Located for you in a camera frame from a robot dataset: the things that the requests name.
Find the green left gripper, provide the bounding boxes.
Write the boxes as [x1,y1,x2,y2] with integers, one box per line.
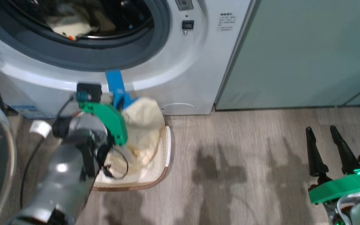
[79,102,128,147]

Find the grey warning sticker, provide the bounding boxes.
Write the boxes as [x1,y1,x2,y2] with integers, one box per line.
[175,0,194,12]

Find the round filter cover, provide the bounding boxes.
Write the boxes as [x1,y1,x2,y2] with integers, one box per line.
[161,102,197,115]

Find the cream garment with blue trim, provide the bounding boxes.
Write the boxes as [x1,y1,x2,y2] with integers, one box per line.
[105,70,165,183]

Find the black door latch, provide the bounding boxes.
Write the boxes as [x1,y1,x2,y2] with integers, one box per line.
[182,20,195,35]

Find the thin gripper wires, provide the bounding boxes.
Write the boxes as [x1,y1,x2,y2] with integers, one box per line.
[103,146,129,181]

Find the cream perforated laundry basket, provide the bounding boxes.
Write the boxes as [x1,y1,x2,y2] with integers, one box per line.
[92,120,172,192]

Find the printed text label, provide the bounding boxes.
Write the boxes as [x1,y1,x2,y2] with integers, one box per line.
[219,12,237,32]

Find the white cable tag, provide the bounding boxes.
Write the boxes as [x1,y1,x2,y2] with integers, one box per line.
[29,120,53,138]

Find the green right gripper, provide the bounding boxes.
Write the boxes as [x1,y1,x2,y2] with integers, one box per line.
[305,125,360,205]

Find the blue energy label sticker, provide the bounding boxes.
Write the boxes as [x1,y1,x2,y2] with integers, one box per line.
[10,105,48,119]

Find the white washing machine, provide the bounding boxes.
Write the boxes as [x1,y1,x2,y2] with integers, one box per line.
[0,0,256,120]

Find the large teal cabinet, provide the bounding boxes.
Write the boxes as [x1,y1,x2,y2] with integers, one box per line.
[215,0,360,111]

